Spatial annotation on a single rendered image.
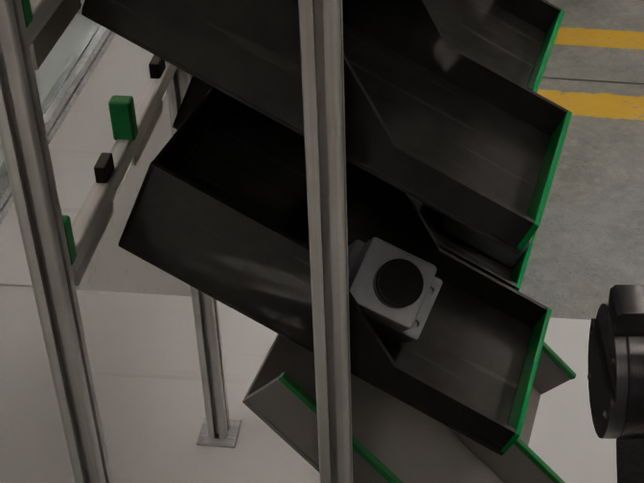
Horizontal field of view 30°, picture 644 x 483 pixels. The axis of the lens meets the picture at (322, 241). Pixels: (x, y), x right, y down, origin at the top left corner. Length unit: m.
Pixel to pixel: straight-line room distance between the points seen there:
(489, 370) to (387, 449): 0.12
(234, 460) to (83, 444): 0.44
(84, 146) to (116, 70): 0.23
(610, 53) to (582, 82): 0.23
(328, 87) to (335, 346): 0.17
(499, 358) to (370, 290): 0.14
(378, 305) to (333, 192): 0.11
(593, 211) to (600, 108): 0.54
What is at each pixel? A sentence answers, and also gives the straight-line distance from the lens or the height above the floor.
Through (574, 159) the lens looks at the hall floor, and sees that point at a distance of 3.36.
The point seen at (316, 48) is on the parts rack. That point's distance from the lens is 0.62.
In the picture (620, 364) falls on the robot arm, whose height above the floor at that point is 1.43.
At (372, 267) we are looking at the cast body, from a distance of 0.74.
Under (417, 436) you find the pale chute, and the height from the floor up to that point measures 1.09.
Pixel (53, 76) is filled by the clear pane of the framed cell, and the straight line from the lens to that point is 1.84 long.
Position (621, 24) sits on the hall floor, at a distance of 4.13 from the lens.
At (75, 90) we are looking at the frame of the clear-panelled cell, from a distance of 1.90.
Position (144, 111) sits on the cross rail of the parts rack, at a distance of 0.91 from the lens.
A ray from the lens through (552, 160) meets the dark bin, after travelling 0.73.
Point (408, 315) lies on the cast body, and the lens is 0.75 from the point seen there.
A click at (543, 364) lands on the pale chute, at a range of 1.10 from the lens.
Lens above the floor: 1.75
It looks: 36 degrees down
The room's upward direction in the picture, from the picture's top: 2 degrees counter-clockwise
